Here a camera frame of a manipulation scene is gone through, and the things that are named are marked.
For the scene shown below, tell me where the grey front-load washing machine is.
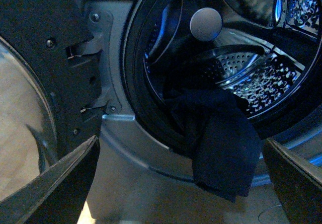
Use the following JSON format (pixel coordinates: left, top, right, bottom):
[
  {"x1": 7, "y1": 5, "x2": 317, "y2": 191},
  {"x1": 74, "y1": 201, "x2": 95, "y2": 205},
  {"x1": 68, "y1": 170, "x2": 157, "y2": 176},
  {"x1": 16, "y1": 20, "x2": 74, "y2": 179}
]
[{"x1": 83, "y1": 0, "x2": 321, "y2": 223}]

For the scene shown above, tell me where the stainless steel drum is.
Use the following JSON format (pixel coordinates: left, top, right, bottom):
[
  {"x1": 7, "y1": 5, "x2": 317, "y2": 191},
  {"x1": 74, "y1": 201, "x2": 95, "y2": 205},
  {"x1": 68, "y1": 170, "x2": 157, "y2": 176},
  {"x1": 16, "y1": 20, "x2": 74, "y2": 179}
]
[{"x1": 143, "y1": 0, "x2": 321, "y2": 121}]

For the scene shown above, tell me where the metal door hinge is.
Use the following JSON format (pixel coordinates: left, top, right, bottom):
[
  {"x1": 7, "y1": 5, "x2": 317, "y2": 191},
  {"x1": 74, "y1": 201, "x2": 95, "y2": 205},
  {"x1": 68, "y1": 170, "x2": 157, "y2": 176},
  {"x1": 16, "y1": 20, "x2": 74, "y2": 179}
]
[{"x1": 86, "y1": 8, "x2": 122, "y2": 115}]

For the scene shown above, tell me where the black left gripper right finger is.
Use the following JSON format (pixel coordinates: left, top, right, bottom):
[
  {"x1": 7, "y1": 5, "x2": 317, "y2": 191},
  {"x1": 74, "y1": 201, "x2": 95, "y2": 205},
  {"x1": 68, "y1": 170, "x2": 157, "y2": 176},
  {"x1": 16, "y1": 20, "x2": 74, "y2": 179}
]
[{"x1": 262, "y1": 138, "x2": 321, "y2": 223}]

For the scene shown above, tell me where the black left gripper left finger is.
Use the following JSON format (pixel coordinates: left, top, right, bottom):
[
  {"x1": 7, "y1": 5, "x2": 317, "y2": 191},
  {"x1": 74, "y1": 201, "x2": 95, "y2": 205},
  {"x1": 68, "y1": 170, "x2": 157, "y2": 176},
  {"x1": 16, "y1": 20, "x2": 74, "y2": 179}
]
[{"x1": 1, "y1": 136, "x2": 100, "y2": 223}]

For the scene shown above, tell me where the dark navy cloth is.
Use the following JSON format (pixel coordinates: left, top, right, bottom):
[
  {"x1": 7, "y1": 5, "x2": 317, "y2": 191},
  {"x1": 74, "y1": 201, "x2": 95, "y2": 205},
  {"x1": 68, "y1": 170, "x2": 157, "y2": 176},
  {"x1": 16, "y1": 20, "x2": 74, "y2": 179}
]
[{"x1": 164, "y1": 89, "x2": 262, "y2": 202}]

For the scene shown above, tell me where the black rubber door gasket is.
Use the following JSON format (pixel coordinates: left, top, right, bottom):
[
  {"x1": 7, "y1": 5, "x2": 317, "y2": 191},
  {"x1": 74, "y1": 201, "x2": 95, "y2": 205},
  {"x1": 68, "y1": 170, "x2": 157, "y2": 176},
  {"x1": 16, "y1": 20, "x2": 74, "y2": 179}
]
[{"x1": 123, "y1": 0, "x2": 321, "y2": 159}]

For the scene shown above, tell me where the washing machine door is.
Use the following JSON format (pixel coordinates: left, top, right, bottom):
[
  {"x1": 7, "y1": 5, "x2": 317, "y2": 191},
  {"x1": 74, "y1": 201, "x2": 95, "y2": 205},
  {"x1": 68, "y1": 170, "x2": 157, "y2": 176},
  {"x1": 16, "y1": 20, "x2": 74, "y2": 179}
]
[{"x1": 1, "y1": 0, "x2": 101, "y2": 199}]

